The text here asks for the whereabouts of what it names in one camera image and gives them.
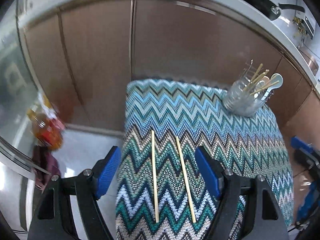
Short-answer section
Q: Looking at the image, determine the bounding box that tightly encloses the wooden chopstick four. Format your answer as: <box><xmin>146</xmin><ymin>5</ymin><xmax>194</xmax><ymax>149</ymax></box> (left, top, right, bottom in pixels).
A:
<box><xmin>175</xmin><ymin>136</ymin><xmax>196</xmax><ymax>223</ymax></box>

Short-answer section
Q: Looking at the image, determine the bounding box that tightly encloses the wooden chopstick two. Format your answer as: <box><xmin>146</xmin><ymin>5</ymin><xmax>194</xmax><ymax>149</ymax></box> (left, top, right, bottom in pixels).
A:
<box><xmin>151</xmin><ymin>130</ymin><xmax>159</xmax><ymax>223</ymax></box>

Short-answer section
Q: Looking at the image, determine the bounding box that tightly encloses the light blue ceramic spoon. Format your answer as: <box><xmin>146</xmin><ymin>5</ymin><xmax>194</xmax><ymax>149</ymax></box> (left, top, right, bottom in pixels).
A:
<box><xmin>261</xmin><ymin>73</ymin><xmax>283</xmax><ymax>100</ymax></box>

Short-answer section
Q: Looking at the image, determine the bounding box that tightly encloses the wooden chopstick three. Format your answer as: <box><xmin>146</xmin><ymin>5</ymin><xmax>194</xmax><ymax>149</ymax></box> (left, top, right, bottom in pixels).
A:
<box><xmin>246</xmin><ymin>69</ymin><xmax>270</xmax><ymax>91</ymax></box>

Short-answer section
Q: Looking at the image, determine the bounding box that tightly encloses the wooden chopstick one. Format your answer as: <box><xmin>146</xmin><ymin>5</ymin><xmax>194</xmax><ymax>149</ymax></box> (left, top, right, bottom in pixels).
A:
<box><xmin>244</xmin><ymin>63</ymin><xmax>263</xmax><ymax>91</ymax></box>

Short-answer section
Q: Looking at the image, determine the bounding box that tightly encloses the wooden chopstick seven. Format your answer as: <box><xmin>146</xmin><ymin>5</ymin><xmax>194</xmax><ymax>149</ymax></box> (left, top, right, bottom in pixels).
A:
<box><xmin>250</xmin><ymin>81</ymin><xmax>279</xmax><ymax>95</ymax></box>

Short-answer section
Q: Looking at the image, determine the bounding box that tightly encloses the beige ceramic spoon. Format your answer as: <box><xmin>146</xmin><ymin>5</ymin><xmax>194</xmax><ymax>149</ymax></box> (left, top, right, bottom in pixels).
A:
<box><xmin>254</xmin><ymin>76</ymin><xmax>270</xmax><ymax>92</ymax></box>

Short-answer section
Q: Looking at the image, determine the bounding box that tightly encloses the wooden chopstick five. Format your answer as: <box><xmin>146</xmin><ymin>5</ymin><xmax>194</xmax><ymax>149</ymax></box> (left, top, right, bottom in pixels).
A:
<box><xmin>247</xmin><ymin>72</ymin><xmax>267</xmax><ymax>91</ymax></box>

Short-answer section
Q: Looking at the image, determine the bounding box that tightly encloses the zigzag knitted table cloth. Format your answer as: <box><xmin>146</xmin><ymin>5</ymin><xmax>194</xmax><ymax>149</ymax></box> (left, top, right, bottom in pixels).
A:
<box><xmin>116</xmin><ymin>79</ymin><xmax>293</xmax><ymax>239</ymax></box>

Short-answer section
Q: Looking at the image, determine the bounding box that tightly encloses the purple plastic stool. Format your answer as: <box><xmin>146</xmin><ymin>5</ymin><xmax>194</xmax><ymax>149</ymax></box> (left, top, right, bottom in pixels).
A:
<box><xmin>32</xmin><ymin>145</ymin><xmax>61</xmax><ymax>191</ymax></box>

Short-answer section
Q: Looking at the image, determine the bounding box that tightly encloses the cooking oil bottle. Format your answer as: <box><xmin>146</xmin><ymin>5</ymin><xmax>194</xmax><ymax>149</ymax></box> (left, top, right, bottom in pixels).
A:
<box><xmin>27</xmin><ymin>109</ymin><xmax>62</xmax><ymax>151</ymax></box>

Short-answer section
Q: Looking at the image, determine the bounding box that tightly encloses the copper rice cooker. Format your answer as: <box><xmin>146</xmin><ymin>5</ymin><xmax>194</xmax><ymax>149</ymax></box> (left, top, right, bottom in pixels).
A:
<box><xmin>299</xmin><ymin>47</ymin><xmax>319</xmax><ymax>76</ymax></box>

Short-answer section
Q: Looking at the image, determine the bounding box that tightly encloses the white water heater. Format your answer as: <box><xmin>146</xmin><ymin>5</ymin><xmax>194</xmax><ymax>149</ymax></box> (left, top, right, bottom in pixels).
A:
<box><xmin>293</xmin><ymin>10</ymin><xmax>316</xmax><ymax>40</ymax></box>

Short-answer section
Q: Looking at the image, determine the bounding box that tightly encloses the wire utensil rack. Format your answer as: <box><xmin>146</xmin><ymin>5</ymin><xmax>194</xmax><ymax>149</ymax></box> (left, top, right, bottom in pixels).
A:
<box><xmin>240</xmin><ymin>60</ymin><xmax>271</xmax><ymax>105</ymax></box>

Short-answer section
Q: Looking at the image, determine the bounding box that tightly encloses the black wok with handle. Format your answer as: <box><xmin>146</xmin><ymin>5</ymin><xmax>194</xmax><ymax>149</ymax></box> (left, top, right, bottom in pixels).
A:
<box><xmin>243</xmin><ymin>0</ymin><xmax>305</xmax><ymax>21</ymax></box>

